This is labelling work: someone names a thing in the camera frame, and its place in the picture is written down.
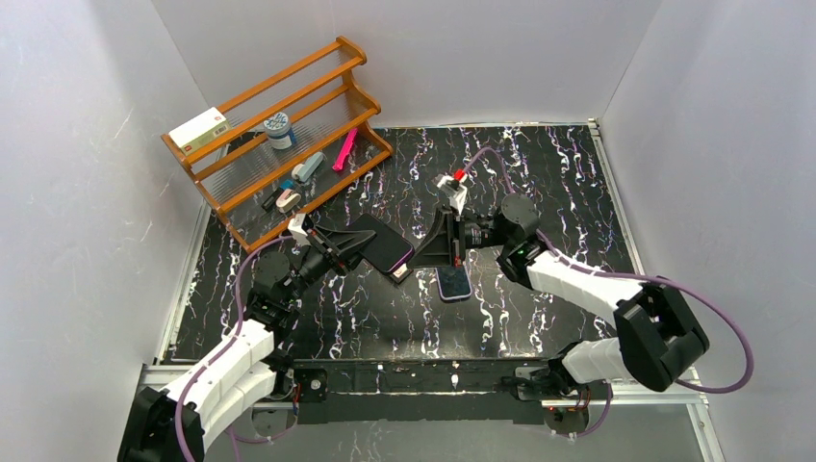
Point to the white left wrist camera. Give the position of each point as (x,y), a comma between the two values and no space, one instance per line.
(300,227)

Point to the orange wooden shelf rack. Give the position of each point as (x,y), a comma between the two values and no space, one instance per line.
(239,169)

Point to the white cardboard box on shelf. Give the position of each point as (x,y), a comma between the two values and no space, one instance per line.
(200,130)

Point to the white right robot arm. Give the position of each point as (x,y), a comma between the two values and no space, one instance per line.
(657,335)

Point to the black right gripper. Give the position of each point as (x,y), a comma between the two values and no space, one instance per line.
(455,239)

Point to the purple phone case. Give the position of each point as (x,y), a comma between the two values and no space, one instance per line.
(470,290)

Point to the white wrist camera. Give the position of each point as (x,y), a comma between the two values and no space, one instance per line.
(300,227)
(453,187)

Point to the black front base bar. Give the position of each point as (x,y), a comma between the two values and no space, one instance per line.
(421,389)

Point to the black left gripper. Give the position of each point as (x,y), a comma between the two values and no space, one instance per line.
(335,248)

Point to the white red small box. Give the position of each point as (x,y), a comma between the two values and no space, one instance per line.
(400,274)

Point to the black smartphone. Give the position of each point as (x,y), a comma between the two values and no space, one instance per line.
(454,284)

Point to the pink marker pen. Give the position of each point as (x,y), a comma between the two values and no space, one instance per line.
(345,150)

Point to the black phone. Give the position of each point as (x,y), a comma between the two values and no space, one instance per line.
(388,250)

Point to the blue white round jar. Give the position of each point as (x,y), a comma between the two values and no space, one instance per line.
(279,131)

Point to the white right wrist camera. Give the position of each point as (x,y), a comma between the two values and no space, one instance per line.
(453,187)

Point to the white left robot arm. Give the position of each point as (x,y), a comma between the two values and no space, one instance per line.
(180,420)

